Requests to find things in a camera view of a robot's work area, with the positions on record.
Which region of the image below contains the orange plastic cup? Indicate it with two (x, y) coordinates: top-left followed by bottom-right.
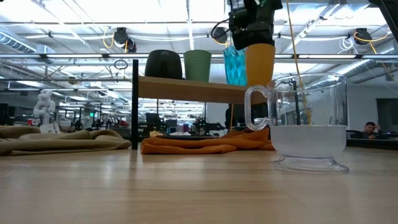
(244, 43), (277, 88)

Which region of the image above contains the black ceiling cable reel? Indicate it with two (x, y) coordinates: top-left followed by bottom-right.
(112, 27), (138, 54)
(211, 26), (231, 45)
(353, 27), (374, 46)

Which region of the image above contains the yellow cable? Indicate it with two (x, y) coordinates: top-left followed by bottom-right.
(285, 0), (313, 125)

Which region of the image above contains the khaki cloth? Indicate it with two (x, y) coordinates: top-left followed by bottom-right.
(0, 122), (132, 157)

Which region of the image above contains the seated person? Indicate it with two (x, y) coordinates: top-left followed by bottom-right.
(351, 121), (385, 140)

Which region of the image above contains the wooden shelf with black legs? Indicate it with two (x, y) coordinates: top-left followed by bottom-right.
(131, 58), (269, 151)

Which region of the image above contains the orange cloth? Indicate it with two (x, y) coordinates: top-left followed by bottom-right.
(140, 128), (276, 156)

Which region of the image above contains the black mug with orange inside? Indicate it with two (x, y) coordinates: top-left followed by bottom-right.
(144, 49), (184, 80)

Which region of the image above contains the green plastic cup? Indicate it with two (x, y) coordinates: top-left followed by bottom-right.
(183, 49), (213, 83)

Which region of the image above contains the white robot figure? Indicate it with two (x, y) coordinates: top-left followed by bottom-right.
(32, 89), (57, 126)

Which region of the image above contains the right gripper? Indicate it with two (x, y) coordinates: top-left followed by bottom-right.
(228, 0), (284, 52)

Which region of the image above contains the clear glass footed mug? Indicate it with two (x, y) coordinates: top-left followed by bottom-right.
(243, 72), (351, 174)

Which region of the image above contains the blue faceted plastic tumbler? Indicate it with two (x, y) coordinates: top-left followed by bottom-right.
(223, 45), (249, 87)

